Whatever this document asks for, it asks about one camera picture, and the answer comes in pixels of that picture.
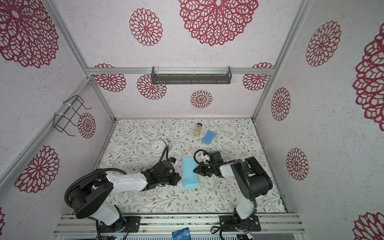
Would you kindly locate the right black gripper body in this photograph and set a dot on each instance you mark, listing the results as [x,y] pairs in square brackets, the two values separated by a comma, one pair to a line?
[209,169]

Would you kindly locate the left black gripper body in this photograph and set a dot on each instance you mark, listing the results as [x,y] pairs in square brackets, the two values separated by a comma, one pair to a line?
[170,179]

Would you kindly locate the light blue paper sheet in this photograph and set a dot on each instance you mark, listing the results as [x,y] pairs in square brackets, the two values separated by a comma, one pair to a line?
[190,179]

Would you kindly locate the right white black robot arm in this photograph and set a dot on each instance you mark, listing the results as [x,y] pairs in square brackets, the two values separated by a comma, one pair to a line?
[251,178]

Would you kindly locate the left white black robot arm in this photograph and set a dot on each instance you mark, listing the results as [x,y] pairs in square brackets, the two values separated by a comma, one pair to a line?
[87,196]

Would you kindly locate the white alarm clock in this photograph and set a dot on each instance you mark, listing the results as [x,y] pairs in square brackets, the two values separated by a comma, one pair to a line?
[158,146]

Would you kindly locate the blue green sponge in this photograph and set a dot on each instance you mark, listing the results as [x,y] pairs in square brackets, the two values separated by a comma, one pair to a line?
[209,137]

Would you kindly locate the small yellow liquid jar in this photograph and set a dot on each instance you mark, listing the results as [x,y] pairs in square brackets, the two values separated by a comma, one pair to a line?
[198,129]

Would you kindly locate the blue card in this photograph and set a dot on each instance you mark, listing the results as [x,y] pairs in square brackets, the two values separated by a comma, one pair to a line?
[183,234]

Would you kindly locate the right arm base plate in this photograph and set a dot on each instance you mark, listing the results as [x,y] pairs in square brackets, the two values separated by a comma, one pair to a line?
[251,224]

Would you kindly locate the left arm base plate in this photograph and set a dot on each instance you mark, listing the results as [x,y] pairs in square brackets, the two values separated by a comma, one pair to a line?
[125,224]

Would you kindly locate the black wall shelf rack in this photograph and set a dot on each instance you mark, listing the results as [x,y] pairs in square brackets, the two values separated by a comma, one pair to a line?
[191,77]

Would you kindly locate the black wire wall basket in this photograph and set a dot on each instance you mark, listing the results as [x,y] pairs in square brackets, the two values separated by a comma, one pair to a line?
[65,118]

